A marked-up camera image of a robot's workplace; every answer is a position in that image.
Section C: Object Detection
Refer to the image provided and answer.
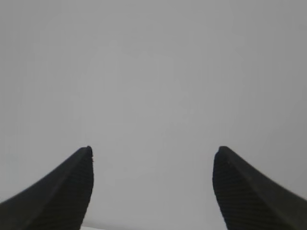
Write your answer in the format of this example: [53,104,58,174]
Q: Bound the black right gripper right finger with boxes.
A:
[212,146,307,230]

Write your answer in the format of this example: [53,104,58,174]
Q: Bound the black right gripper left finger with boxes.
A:
[0,146,94,230]

